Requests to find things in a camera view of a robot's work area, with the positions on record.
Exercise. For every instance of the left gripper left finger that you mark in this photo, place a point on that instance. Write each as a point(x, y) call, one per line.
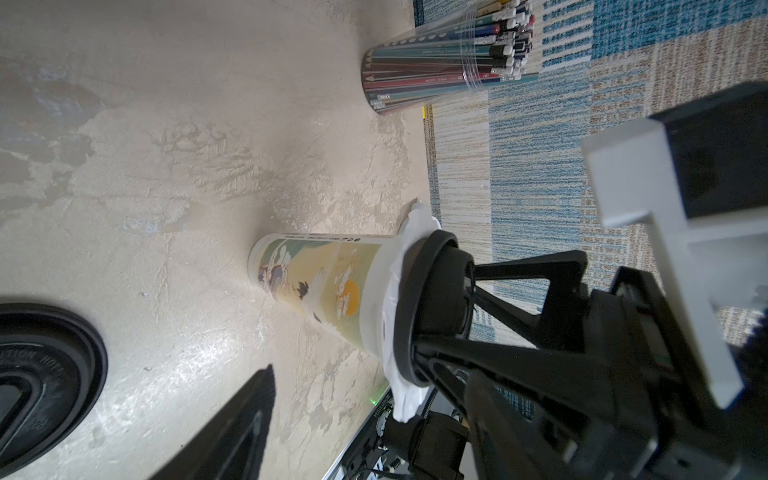
point(232, 444)

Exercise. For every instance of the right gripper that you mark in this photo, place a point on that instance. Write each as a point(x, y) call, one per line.
point(651, 416)

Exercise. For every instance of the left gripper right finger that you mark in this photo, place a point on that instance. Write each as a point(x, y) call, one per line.
point(504, 444)

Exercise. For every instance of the white leak-proof paper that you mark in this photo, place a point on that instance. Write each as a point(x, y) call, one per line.
point(389, 304)

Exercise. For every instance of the black lid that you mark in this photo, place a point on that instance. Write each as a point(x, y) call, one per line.
point(54, 366)
point(435, 298)

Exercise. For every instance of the paper milk tea cup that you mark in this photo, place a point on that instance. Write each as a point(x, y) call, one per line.
point(337, 281)

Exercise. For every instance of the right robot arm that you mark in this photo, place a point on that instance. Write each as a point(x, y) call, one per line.
point(432, 444)

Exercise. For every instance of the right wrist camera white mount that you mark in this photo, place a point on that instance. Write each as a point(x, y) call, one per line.
point(695, 176)

